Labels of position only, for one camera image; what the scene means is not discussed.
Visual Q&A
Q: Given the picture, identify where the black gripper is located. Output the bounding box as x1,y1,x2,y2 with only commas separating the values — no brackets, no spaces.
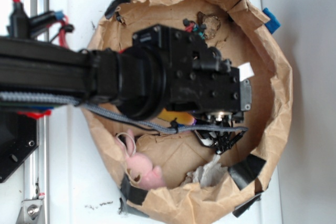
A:
133,25,254,114

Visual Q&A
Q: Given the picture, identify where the yellow green sponge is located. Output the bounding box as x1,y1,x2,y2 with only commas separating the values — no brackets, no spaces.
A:
158,109,196,125

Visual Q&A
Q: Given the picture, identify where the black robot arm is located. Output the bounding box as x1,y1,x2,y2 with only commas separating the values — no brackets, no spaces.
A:
1,25,252,120

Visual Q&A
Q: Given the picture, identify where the blue tape piece right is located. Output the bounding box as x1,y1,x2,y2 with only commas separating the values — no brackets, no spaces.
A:
262,8,281,34

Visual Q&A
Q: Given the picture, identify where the brown rock lump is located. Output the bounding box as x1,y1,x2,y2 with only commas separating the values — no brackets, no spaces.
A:
197,12,221,39

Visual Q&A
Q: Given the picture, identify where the crumpled white tissue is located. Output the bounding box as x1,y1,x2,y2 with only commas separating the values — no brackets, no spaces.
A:
180,154,228,188

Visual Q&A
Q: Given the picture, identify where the brown paper bag bin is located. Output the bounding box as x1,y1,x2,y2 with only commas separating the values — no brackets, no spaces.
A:
89,0,293,223

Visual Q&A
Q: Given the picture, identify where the pink plush bunny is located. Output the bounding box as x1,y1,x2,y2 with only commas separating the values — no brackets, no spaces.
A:
115,130,166,190

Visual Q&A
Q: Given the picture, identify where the white plastic tray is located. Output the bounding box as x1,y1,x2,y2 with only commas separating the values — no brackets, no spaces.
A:
48,0,283,224

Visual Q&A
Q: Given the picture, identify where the aluminium frame rail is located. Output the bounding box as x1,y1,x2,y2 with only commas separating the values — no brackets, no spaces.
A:
24,0,49,223

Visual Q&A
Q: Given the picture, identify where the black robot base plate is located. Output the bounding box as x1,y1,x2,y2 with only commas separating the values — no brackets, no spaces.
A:
1,112,38,183

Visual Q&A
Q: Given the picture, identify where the grey braided cable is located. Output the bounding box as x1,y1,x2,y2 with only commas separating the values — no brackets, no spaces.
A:
0,90,249,146

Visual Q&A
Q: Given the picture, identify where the metal corner bracket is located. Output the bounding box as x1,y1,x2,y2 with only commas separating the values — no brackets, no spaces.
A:
16,199,45,224

